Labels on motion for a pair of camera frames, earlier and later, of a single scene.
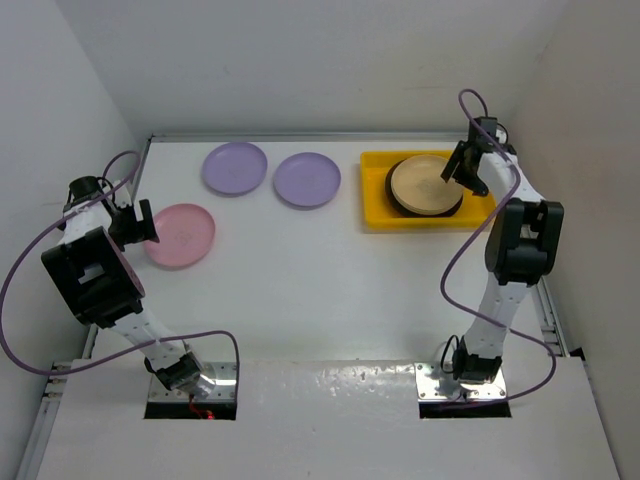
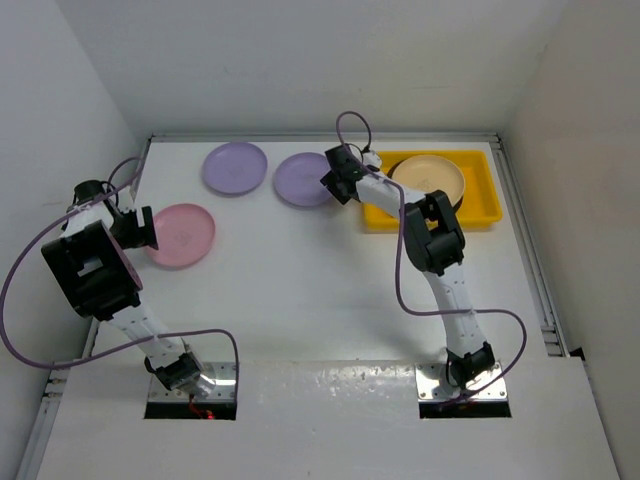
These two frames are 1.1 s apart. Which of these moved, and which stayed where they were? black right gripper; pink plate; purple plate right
Moved: black right gripper
Stayed: pink plate; purple plate right
